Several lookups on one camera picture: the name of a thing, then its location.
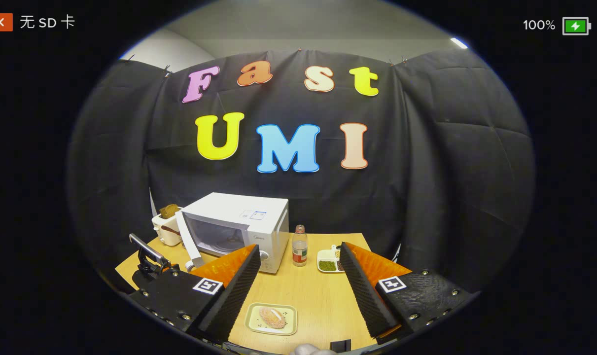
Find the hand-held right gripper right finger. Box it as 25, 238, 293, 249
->
339, 242, 476, 340

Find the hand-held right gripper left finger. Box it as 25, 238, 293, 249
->
127, 244, 262, 345

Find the sesame bread roll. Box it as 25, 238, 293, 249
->
259, 307, 287, 330

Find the white microwave oven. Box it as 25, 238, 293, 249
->
175, 192, 290, 274

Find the white toaster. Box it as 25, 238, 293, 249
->
151, 211, 183, 247

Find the pale green tray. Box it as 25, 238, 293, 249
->
244, 302, 298, 336

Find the white divided bean dish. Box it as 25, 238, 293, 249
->
316, 245, 346, 273

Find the clear plastic bottle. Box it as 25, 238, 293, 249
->
292, 225, 309, 267

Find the black backdrop cloth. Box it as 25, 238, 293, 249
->
67, 49, 535, 296

